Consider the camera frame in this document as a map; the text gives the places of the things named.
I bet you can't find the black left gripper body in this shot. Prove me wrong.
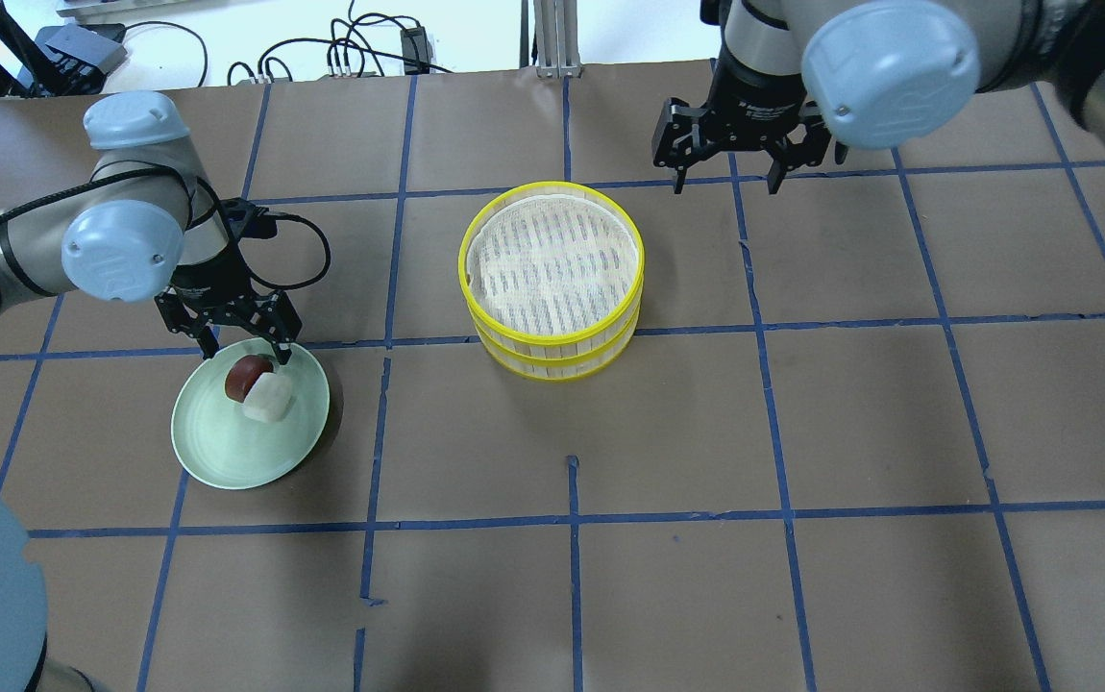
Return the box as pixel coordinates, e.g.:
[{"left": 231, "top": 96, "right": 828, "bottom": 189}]
[{"left": 156, "top": 276, "right": 302, "bottom": 340}]

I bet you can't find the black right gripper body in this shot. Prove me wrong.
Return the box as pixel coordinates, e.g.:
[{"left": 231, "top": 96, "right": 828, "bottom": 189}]
[{"left": 651, "top": 97, "right": 832, "bottom": 172}]

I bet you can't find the brown bun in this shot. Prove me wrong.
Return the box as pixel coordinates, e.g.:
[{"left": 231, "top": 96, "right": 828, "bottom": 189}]
[{"left": 223, "top": 354, "right": 275, "bottom": 403}]

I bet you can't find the white bun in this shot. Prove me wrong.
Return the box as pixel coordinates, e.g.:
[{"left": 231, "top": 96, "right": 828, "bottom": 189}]
[{"left": 240, "top": 373, "right": 294, "bottom": 424}]

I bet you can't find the yellow steamer layer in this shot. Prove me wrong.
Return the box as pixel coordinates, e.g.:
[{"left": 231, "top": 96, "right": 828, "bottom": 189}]
[
  {"left": 472, "top": 304, "right": 640, "bottom": 382},
  {"left": 456, "top": 181, "right": 646, "bottom": 349}
]

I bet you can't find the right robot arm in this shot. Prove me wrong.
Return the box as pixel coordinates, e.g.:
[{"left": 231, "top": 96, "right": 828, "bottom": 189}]
[{"left": 651, "top": 1, "right": 1105, "bottom": 193}]

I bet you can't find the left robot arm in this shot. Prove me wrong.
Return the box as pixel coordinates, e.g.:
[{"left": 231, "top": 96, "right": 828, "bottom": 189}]
[{"left": 0, "top": 91, "right": 302, "bottom": 366}]

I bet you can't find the light green plate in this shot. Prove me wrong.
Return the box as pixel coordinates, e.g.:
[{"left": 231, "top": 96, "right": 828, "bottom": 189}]
[{"left": 170, "top": 338, "right": 332, "bottom": 490}]

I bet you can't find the black power adapter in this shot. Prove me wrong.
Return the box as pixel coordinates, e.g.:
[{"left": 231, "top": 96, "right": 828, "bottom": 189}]
[{"left": 400, "top": 27, "right": 432, "bottom": 73}]

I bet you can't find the aluminium frame post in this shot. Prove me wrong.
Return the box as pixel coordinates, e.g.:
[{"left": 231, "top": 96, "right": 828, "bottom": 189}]
[{"left": 532, "top": 1, "right": 582, "bottom": 78}]

